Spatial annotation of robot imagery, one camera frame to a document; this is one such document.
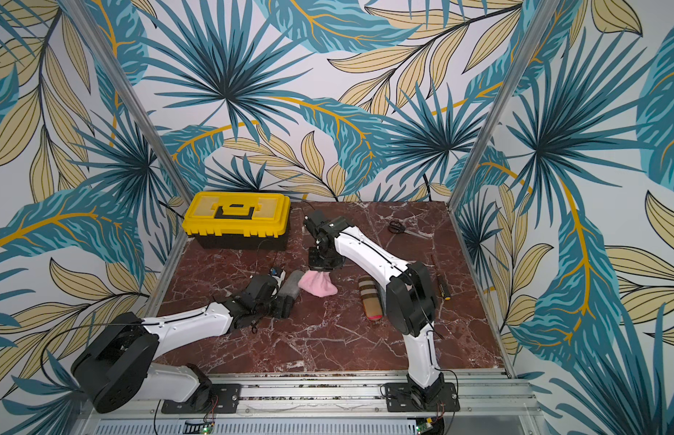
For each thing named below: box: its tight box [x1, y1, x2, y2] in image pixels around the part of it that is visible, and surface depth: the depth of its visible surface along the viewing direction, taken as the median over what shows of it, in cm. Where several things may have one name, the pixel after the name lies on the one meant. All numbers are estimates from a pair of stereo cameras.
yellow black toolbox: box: [182, 192, 291, 251], surface depth 95 cm
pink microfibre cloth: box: [298, 270, 338, 299], surface depth 86 cm
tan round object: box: [357, 274, 384, 321], surface depth 92 cm
